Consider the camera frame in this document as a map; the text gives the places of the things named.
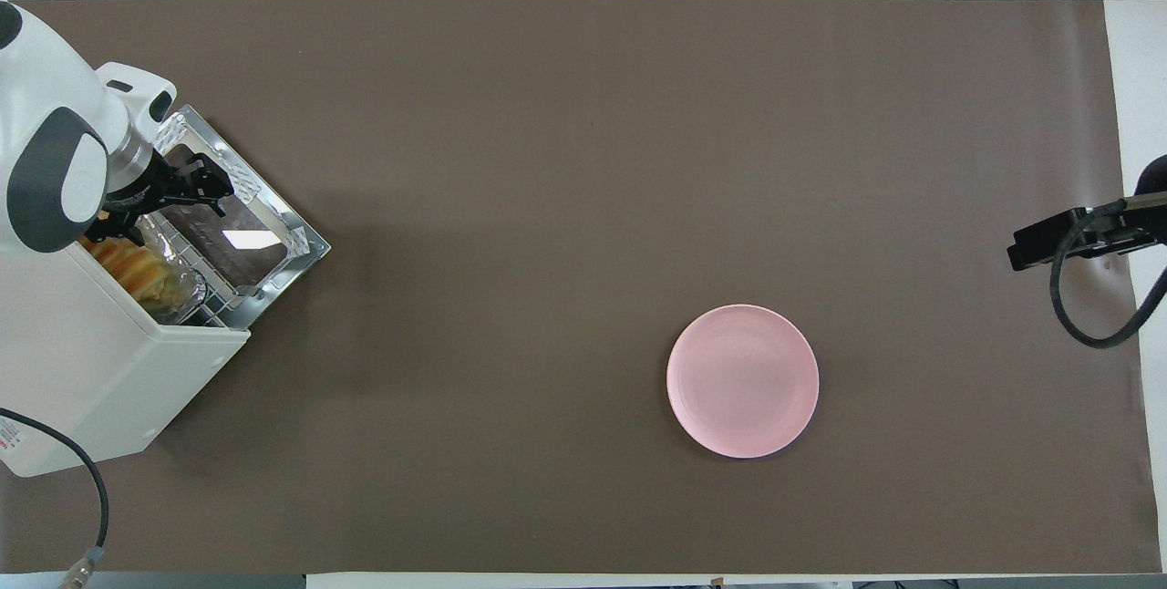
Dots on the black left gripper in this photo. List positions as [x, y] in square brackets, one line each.
[146, 183]

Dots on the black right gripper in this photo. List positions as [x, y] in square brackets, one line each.
[1121, 224]

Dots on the aluminium foil tray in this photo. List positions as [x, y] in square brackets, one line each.
[187, 284]

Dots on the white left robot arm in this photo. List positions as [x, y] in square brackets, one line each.
[55, 97]

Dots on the glass oven door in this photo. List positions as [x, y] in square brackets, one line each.
[228, 242]

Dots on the white toaster oven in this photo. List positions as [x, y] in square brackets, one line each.
[100, 370]

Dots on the pink round plate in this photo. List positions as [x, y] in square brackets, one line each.
[743, 381]

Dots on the brown table mat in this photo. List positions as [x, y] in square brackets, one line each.
[547, 206]

